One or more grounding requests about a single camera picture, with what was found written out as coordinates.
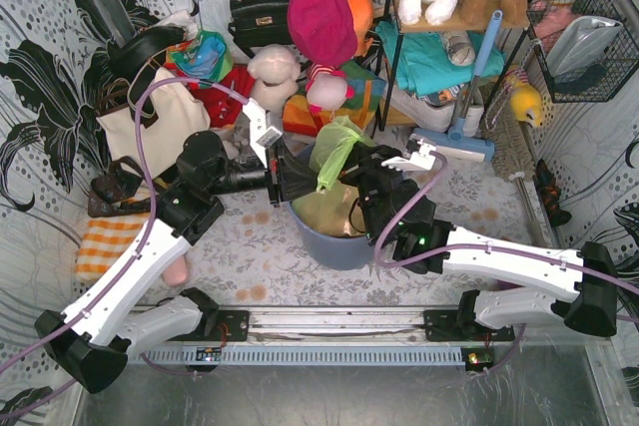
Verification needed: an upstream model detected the green trash bag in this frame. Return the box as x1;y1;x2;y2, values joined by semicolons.
292;116;374;238

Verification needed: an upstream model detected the blue round trash bin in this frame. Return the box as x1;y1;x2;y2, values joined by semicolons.
286;142;395;271

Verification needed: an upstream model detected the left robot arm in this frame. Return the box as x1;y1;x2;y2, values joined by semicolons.
35;131;318;393

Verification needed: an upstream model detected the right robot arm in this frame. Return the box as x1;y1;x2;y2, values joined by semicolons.
338;142;638;338

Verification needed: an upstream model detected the cream canvas tote bag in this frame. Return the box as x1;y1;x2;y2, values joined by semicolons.
95;66;213;181

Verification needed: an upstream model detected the colourful printed bag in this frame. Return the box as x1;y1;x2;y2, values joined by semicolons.
164;31;234;88

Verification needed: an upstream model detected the magenta cloth bag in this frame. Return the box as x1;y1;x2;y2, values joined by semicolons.
287;0;357;67

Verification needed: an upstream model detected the brown patterned bag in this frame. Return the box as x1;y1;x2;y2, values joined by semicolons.
88;156;151;218

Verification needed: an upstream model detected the rainbow striped cloth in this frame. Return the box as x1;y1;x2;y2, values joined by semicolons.
283;61;386;137

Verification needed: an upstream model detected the pink faced plush doll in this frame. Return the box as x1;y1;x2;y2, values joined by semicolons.
306;63;354;114

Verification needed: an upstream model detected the red cloth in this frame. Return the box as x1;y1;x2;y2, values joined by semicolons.
187;64;255;128

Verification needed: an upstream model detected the blue floor sweeper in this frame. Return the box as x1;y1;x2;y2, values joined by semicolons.
413;9;503;162

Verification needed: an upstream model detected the cream plush lamb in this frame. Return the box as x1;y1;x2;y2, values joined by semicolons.
247;44;301;114

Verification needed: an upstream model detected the teal folded cloth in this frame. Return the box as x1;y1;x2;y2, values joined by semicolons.
375;22;505;96

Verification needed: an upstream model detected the white sneaker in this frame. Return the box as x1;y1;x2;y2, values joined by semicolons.
390;90;484;137

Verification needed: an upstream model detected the black orange toy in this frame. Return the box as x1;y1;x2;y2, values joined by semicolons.
533;159;572;227

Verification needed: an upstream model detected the grey patterned ball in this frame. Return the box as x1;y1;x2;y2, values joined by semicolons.
440;30;475;67

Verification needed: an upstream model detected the orange plush toy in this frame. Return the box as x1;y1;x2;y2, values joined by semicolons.
346;0;373;57

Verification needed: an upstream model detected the black leather handbag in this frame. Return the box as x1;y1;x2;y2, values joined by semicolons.
228;0;294;58

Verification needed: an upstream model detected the yellow plush duck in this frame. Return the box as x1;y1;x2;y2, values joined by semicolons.
505;70;543;128

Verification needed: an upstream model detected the orange white checked towel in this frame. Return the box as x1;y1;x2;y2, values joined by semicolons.
75;213;149;281

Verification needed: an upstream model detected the black round hat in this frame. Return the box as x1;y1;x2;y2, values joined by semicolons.
108;26;186;80

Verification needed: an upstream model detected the silver foil pouch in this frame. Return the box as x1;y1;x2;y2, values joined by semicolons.
546;16;623;77

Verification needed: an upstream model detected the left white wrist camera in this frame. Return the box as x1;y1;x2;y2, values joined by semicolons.
243;98;284;167

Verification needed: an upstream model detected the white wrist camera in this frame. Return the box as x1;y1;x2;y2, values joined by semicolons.
380;135;448;173
243;98;284;167

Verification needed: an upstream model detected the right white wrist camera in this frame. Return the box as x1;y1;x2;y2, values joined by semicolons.
380;135;448;173

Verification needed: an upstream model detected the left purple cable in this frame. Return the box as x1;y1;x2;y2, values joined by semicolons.
0;77;251;420

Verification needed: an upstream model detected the black wire basket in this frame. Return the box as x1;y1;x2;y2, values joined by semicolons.
527;0;638;103

